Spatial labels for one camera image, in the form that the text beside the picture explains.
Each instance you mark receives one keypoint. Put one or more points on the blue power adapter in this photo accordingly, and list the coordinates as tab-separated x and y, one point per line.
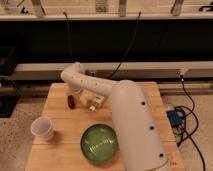
174	118

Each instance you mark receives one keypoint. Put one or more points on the white plastic cup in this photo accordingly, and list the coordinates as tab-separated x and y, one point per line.
42	127

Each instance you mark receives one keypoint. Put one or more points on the black equipment at left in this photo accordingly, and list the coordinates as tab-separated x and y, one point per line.
8	63

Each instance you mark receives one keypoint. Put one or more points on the clear plastic bottle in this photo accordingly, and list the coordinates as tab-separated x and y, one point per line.
96	102

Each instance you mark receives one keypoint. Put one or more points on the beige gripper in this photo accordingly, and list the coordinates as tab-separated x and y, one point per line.
86	98

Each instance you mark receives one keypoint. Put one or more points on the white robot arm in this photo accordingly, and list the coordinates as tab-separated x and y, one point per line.
139	141

